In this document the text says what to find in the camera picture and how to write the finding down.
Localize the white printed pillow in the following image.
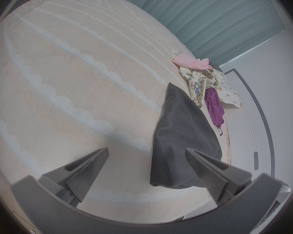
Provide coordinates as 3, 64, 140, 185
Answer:
214, 68, 242, 109

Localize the black T-shirt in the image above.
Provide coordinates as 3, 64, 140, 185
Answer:
149, 82, 223, 189

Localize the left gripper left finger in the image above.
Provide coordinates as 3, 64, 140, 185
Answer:
40, 148, 109, 203

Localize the blue-green curtain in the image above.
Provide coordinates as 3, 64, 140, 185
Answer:
76, 0, 287, 65

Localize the white printed garment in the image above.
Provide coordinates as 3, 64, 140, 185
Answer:
170, 49, 221, 108

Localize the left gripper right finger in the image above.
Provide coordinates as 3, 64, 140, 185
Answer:
185, 148, 252, 202

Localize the bed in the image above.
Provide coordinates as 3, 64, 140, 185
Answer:
0, 0, 276, 222

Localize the pink garment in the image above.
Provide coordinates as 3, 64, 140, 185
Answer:
172, 53, 210, 71

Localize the purple garment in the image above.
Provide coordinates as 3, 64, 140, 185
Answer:
204, 87, 225, 135

